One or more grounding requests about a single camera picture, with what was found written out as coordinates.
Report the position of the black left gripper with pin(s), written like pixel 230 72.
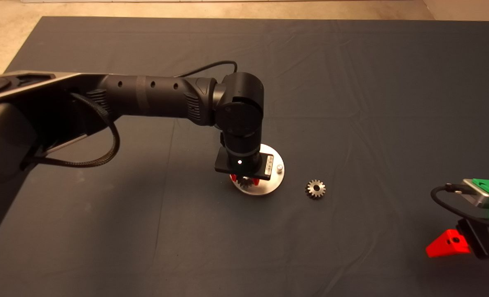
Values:
pixel 243 165

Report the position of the small steel gear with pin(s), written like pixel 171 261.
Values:
pixel 321 194
pixel 245 182

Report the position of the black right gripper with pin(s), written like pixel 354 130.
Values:
pixel 488 245

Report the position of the round metal carrier plate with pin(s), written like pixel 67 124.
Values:
pixel 274 182

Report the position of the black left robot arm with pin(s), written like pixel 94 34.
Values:
pixel 153 97

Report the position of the dark grey table cloth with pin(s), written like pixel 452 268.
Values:
pixel 351 103

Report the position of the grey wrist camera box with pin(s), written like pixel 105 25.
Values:
pixel 478 194

